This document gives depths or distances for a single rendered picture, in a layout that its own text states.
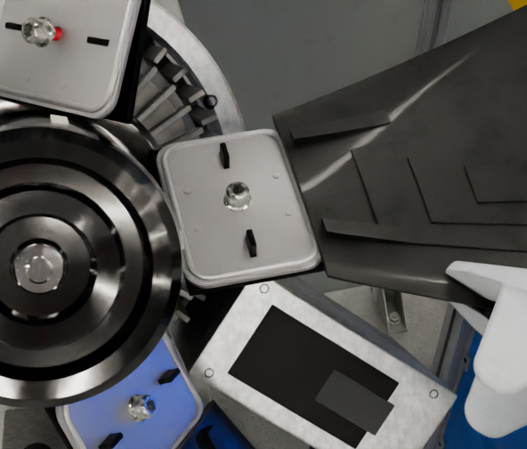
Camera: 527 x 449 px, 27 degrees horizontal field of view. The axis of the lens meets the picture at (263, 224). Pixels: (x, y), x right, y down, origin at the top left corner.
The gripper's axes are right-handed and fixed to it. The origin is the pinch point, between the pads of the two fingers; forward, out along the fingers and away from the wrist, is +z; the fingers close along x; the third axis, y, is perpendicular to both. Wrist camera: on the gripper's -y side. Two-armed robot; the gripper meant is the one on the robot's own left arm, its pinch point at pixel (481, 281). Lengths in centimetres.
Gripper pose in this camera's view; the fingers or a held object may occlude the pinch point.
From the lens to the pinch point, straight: 52.7
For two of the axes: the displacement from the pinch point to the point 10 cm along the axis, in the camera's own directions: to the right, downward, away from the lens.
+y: -6.3, 6.6, -4.1
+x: 0.6, 5.7, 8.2
